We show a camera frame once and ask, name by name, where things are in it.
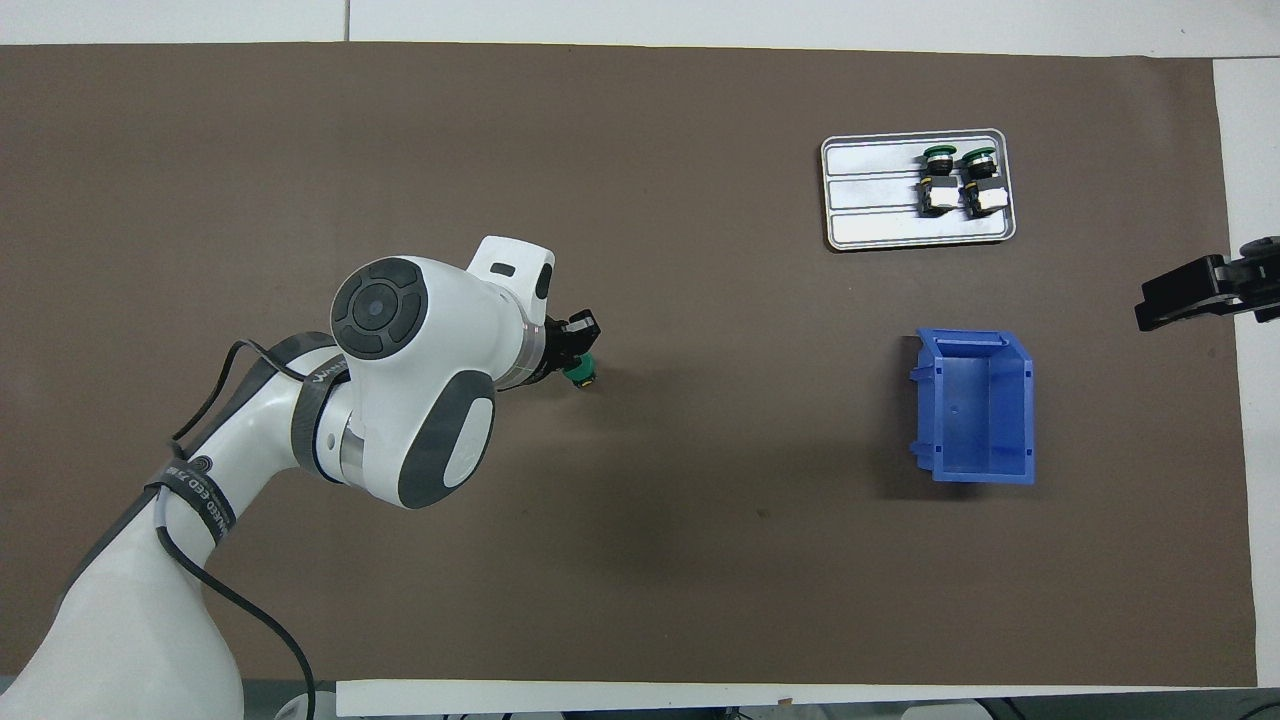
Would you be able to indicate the silver metal tray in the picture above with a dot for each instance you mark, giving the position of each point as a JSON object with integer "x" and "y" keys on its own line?
{"x": 870, "y": 215}

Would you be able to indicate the green push button switch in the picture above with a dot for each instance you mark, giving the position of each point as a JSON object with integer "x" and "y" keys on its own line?
{"x": 937, "y": 182}
{"x": 582, "y": 375}
{"x": 981, "y": 182}

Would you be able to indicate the blue plastic bin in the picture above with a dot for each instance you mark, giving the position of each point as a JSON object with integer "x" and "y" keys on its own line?
{"x": 985, "y": 420}

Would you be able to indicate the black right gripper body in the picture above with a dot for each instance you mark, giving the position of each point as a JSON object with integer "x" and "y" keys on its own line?
{"x": 1265, "y": 285}

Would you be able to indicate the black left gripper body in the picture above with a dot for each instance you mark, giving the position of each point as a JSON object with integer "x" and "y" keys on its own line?
{"x": 555, "y": 350}

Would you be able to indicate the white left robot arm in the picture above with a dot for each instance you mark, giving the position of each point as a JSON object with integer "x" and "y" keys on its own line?
{"x": 420, "y": 350}

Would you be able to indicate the brown table mat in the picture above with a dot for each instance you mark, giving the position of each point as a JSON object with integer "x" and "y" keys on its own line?
{"x": 700, "y": 150}

